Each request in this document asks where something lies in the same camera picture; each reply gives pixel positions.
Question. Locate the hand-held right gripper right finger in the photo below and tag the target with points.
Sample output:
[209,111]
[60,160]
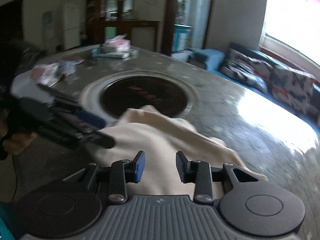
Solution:
[183,167]

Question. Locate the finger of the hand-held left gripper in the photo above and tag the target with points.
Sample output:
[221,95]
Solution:
[92,118]
[100,137]

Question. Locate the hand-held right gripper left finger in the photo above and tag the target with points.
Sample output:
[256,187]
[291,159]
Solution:
[138,166]

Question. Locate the cream long-sleeve garment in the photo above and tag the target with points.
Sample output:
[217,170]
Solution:
[155,140]

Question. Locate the person's left hand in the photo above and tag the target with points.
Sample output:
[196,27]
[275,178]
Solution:
[17,143]

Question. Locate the clear plastic bag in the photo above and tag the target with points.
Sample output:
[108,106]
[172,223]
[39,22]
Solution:
[47,73]

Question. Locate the black round induction cooktop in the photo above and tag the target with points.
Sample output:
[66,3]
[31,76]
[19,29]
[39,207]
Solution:
[142,97]

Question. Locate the white remote control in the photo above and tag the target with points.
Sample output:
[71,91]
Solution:
[112,54]

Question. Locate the white tissue box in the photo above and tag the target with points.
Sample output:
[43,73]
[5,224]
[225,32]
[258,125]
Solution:
[117,43]

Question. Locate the green board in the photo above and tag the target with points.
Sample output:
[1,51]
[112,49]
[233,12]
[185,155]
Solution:
[110,34]

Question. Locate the white water dispenser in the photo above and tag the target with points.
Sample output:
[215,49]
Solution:
[48,30]

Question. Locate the white refrigerator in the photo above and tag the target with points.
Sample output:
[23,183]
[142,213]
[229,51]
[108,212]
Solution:
[72,25]

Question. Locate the dark wooden display cabinet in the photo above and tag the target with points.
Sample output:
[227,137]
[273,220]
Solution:
[140,30]

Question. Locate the person's teal jacket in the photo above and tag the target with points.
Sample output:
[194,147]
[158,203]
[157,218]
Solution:
[7,222]

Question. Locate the dark wooden door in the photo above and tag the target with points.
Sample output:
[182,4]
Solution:
[11,15]

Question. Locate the teal sofa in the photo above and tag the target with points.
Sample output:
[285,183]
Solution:
[210,60]

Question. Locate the blue bathroom cabinet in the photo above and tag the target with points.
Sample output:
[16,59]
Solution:
[182,38]

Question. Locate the window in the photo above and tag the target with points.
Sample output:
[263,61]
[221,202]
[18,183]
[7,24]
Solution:
[292,15]

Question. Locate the dark wooden door frame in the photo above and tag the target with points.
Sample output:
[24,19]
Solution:
[170,17]

